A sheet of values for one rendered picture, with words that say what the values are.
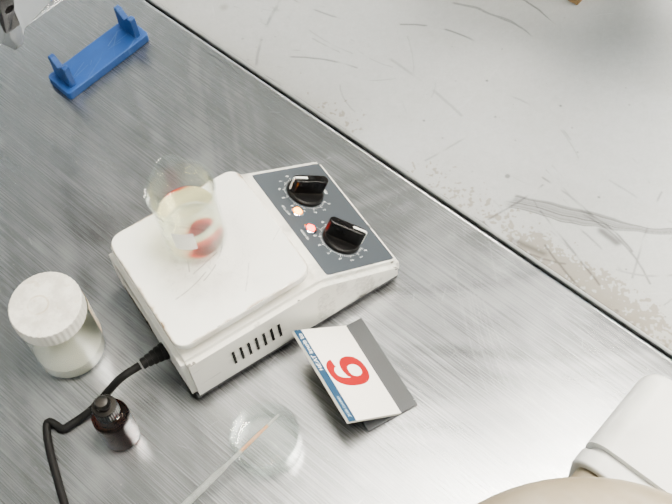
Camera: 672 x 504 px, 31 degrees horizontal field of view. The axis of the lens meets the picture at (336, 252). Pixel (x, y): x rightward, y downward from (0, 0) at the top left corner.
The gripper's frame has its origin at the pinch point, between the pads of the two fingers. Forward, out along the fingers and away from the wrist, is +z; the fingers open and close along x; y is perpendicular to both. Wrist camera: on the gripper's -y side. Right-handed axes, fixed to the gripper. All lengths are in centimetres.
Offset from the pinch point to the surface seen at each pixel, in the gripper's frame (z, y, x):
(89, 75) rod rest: 9.3, 5.7, -1.3
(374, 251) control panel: 6.6, 9.3, -35.9
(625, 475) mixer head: -50, -12, -70
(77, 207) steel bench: 10.2, -4.2, -11.6
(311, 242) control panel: 4.0, 5.5, -32.7
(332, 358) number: 7.5, 0.4, -39.9
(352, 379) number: 7.9, 0.4, -42.2
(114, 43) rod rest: 9.3, 9.8, -0.1
